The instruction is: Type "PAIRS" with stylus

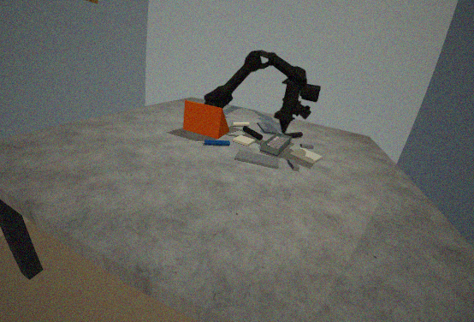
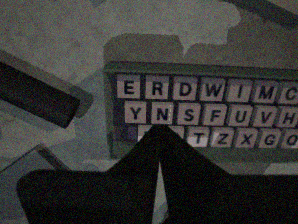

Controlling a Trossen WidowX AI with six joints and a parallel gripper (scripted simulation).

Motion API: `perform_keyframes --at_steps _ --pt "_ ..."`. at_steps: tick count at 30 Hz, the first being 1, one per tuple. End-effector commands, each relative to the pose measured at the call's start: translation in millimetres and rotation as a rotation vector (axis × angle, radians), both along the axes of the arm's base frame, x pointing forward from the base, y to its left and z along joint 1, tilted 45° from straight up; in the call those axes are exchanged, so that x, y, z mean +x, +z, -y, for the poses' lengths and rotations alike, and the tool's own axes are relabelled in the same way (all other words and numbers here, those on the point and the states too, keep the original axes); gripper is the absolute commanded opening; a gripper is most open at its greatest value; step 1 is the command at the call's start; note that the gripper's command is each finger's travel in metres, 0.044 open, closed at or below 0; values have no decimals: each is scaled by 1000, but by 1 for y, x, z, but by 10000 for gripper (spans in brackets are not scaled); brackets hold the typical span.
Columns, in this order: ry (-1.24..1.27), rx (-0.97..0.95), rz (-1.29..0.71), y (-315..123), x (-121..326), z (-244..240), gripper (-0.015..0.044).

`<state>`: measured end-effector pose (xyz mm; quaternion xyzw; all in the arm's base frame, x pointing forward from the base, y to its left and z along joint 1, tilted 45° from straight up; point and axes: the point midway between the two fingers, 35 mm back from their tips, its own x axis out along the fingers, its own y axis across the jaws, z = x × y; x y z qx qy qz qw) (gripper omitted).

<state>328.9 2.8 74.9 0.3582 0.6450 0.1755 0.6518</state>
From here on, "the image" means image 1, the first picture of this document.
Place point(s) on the blue stylus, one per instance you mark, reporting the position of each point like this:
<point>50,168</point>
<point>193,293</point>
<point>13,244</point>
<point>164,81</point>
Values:
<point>216,142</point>

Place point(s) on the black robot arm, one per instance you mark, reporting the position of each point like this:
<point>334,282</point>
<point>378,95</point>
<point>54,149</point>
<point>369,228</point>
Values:
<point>296,82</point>

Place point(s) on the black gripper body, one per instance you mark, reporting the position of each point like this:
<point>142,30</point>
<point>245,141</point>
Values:
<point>286,111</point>

